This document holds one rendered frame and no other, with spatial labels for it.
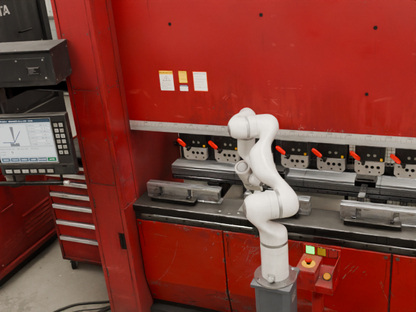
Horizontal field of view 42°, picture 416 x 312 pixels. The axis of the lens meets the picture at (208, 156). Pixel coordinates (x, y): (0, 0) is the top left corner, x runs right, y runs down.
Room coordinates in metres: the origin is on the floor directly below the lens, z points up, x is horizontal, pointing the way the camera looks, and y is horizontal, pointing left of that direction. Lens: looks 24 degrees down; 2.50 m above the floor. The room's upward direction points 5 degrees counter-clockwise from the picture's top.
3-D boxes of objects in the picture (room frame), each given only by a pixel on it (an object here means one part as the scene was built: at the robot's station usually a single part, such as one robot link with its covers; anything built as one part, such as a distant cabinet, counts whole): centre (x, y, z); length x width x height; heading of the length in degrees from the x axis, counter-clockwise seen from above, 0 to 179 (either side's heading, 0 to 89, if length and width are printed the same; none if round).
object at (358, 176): (2.77, -0.88, 1.01); 0.26 x 0.12 x 0.05; 156
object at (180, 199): (3.04, 0.24, 0.89); 0.30 x 0.05 x 0.03; 66
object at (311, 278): (2.37, -0.52, 0.75); 0.20 x 0.16 x 0.18; 62
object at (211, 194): (3.07, 0.17, 0.92); 0.50 x 0.06 x 0.10; 66
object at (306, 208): (2.82, -0.38, 0.92); 0.39 x 0.06 x 0.10; 66
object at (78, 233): (3.78, 0.90, 0.50); 0.50 x 0.50 x 1.00; 66
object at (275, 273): (2.01, -0.25, 1.09); 0.19 x 0.19 x 0.18
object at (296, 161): (2.77, -0.49, 1.26); 0.15 x 0.09 x 0.17; 66
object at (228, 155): (2.94, -0.13, 1.26); 0.15 x 0.09 x 0.17; 66
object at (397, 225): (2.55, -0.86, 0.89); 0.30 x 0.05 x 0.03; 66
